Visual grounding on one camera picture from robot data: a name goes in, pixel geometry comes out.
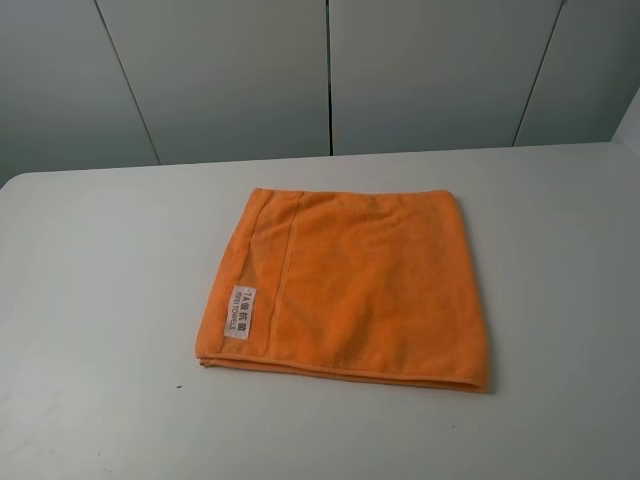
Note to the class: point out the orange microfiber towel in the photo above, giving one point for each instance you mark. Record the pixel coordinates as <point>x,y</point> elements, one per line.
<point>376,288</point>

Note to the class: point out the white towel label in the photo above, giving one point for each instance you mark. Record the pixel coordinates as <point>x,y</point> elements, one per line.
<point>239,313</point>

